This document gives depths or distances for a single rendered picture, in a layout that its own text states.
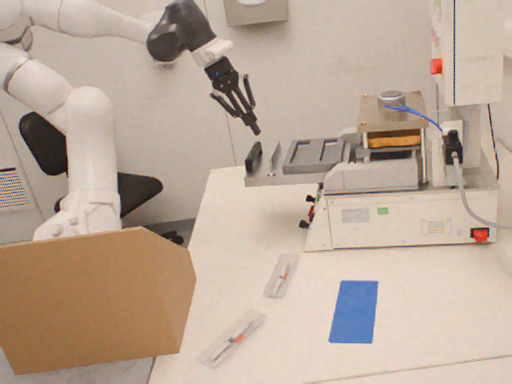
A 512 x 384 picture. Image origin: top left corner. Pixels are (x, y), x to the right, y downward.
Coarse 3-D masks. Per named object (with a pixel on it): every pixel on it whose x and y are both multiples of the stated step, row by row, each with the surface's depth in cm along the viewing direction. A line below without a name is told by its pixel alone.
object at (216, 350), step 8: (248, 312) 124; (256, 312) 124; (240, 320) 122; (248, 320) 121; (256, 320) 121; (232, 328) 120; (240, 328) 119; (248, 328) 119; (224, 336) 117; (232, 336) 117; (240, 336) 117; (216, 344) 115; (224, 344) 115; (232, 344) 115; (208, 352) 113; (216, 352) 113; (224, 352) 113; (200, 360) 112; (208, 360) 111; (216, 360) 111
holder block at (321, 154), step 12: (300, 144) 161; (312, 144) 157; (324, 144) 159; (336, 144) 159; (288, 156) 151; (300, 156) 154; (312, 156) 149; (324, 156) 152; (336, 156) 147; (288, 168) 145; (300, 168) 145; (312, 168) 144; (324, 168) 144
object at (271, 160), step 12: (276, 144) 156; (348, 144) 161; (264, 156) 160; (276, 156) 154; (348, 156) 152; (264, 168) 151; (276, 168) 150; (252, 180) 147; (264, 180) 146; (276, 180) 146; (288, 180) 146; (300, 180) 145; (312, 180) 145
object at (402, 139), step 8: (368, 136) 140; (376, 136) 139; (384, 136) 139; (392, 136) 138; (400, 136) 137; (408, 136) 137; (416, 136) 137; (368, 144) 139; (376, 144) 139; (384, 144) 139; (392, 144) 138; (400, 144) 138; (408, 144) 138; (416, 144) 138
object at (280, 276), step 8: (280, 256) 144; (288, 256) 144; (296, 256) 144; (280, 264) 141; (288, 264) 140; (272, 272) 138; (280, 272) 138; (288, 272) 137; (272, 280) 135; (280, 280) 134; (288, 280) 134; (272, 288) 132; (280, 288) 131
